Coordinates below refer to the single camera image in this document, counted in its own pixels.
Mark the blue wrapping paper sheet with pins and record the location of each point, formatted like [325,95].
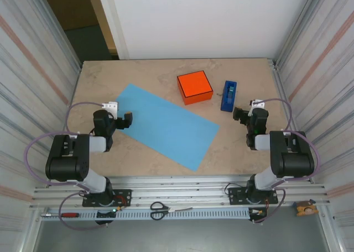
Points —
[166,125]

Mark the orange gift box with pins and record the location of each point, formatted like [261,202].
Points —
[193,86]

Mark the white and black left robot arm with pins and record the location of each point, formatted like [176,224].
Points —
[69,158]

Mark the blue tape dispenser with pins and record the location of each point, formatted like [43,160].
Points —
[228,104]

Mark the black electronics module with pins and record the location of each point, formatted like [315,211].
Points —
[257,212]
[105,214]

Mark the brown wooden door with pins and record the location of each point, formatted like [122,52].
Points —
[69,6]

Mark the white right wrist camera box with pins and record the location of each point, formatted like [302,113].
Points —
[258,103]

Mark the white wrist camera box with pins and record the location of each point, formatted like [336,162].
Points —
[258,103]
[110,106]

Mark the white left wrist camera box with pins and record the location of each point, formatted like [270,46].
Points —
[110,106]

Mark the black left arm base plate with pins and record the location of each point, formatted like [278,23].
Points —
[124,194]

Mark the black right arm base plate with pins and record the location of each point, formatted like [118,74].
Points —
[235,196]

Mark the aluminium rail frame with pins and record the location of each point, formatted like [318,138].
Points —
[179,185]

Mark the tan wooden door frame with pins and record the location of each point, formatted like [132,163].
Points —
[103,22]

